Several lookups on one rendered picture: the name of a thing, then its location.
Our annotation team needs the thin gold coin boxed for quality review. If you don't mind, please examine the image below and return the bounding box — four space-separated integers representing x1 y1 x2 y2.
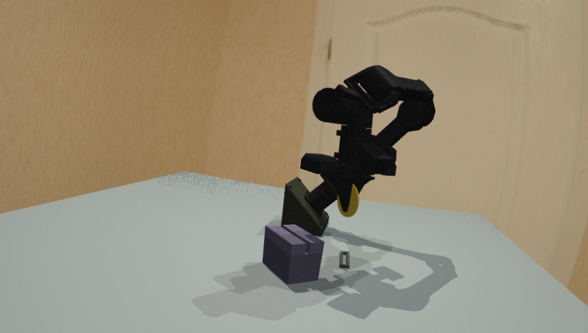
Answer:
338 184 359 217

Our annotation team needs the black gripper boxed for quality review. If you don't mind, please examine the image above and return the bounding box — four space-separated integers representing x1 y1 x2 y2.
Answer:
300 126 376 212

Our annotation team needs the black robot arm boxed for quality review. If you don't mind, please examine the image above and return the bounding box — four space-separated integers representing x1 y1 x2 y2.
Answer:
304 65 435 216

